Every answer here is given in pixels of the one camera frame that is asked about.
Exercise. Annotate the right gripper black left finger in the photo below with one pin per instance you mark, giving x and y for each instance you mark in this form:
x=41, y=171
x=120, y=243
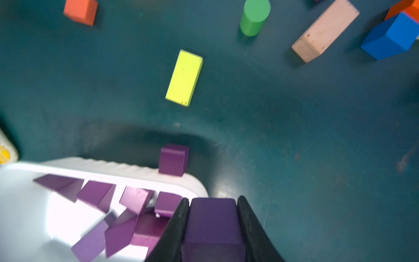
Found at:
x=168, y=248

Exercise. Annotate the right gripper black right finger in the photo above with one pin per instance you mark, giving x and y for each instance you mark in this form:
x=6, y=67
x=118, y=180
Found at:
x=259, y=247

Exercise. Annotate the purple brick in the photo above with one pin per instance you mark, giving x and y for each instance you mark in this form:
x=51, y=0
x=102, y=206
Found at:
x=65, y=186
x=93, y=242
x=97, y=195
x=148, y=231

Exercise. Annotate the purple arch block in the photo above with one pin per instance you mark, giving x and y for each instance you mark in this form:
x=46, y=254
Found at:
x=167, y=204

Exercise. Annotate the small purple cube back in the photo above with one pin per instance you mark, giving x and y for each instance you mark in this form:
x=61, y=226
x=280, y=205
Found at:
x=213, y=232

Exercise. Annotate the small purple cube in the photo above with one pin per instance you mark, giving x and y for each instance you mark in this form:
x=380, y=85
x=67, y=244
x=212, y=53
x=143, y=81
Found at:
x=213, y=232
x=136, y=199

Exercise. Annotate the dark purple block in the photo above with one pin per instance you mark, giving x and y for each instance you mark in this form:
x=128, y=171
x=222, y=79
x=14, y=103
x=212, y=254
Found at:
x=120, y=233

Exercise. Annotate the white plastic storage bin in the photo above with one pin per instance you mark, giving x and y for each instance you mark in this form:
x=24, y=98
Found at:
x=39, y=225

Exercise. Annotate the lime green tall brick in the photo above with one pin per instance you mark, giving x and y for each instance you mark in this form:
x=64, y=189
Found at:
x=184, y=78

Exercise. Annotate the tan wooden brick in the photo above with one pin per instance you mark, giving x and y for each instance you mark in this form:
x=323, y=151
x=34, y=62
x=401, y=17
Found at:
x=325, y=30

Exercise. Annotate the green cylinder block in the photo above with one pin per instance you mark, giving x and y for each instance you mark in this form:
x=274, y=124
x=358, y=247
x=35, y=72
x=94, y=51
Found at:
x=255, y=14

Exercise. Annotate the red orange brick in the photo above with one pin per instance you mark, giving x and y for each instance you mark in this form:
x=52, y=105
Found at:
x=82, y=11

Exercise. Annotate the blue small cube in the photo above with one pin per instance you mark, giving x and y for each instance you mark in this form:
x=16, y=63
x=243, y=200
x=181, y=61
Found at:
x=391, y=37

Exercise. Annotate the orange small cube back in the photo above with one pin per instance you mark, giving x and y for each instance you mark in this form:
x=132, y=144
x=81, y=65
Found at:
x=409, y=7

